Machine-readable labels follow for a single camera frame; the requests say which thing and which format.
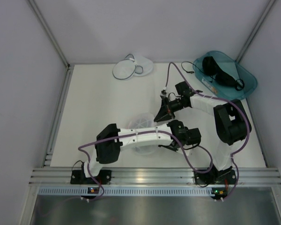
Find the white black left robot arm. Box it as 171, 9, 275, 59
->
78, 120, 201, 178

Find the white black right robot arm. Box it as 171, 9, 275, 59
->
154, 82, 251, 182

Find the black bra in tray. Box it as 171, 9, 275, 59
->
202, 56, 244, 91

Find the blue-trimmed white mesh laundry bag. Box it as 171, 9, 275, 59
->
112, 54, 154, 81

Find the teal plastic tray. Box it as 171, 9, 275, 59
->
192, 51, 258, 100

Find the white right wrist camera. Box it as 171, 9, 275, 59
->
160, 87, 168, 99

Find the thin black cable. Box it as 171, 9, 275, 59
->
181, 60, 209, 75

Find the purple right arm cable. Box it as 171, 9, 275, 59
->
163, 61, 252, 201

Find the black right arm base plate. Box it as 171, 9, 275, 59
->
194, 168, 236, 187

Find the aluminium front rail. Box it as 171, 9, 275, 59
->
29, 167, 281, 187

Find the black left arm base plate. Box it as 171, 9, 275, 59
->
70, 169, 112, 185

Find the white slotted cable duct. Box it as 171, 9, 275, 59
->
38, 187, 224, 196

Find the right aluminium corner post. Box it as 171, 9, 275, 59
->
235, 0, 278, 63

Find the aluminium corner post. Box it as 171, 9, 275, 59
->
26, 0, 70, 68
235, 0, 278, 63

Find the left aluminium corner post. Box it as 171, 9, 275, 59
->
26, 0, 70, 68

